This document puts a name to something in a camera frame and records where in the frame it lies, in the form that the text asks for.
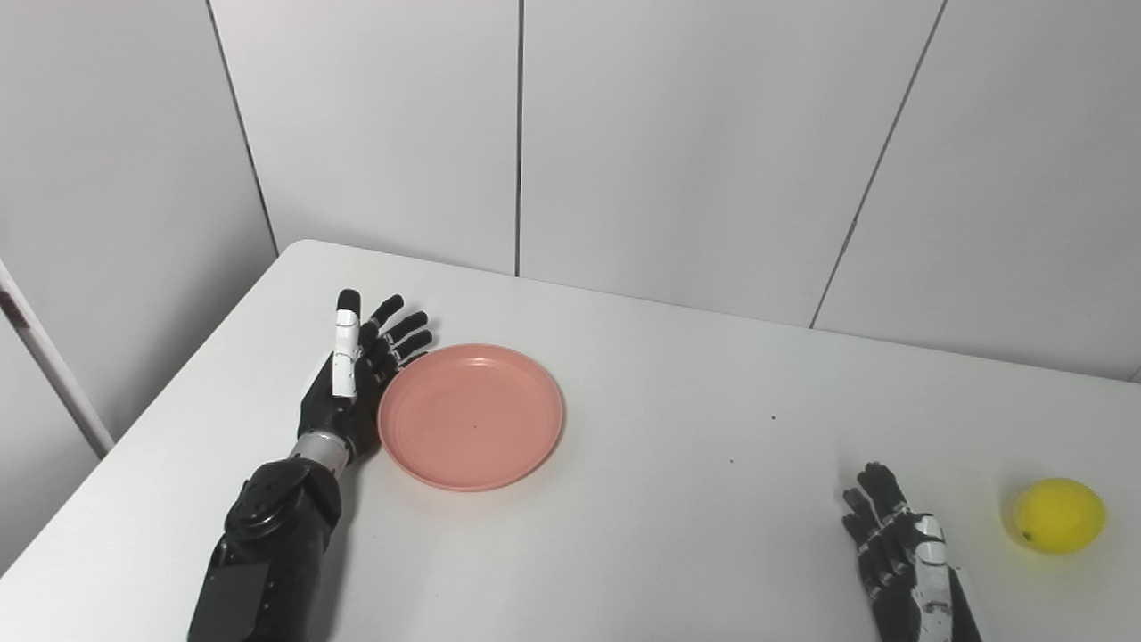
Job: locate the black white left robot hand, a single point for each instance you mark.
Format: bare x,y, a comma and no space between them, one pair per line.
343,415

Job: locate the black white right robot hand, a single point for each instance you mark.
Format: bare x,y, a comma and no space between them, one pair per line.
896,597

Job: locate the pink round plate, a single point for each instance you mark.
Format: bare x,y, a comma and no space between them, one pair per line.
472,417

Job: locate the yellow lemon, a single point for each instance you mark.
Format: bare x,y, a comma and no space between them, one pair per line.
1059,515

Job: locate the white slanted bar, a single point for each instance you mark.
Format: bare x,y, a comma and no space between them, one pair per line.
53,361

